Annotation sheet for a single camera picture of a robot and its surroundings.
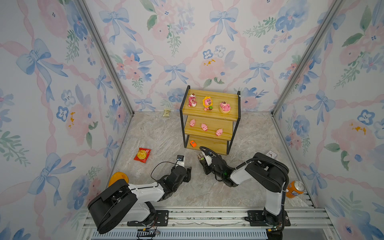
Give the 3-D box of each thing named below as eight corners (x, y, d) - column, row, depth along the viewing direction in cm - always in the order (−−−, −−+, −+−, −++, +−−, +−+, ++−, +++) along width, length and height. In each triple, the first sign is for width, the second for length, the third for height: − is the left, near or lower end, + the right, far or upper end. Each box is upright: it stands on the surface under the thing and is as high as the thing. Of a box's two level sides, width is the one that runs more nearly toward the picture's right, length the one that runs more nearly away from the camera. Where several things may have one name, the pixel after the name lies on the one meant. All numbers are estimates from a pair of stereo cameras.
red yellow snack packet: (135, 161, 96) (133, 158, 93) (140, 150, 101) (139, 147, 98) (146, 163, 95) (144, 160, 92) (150, 151, 100) (149, 149, 97)
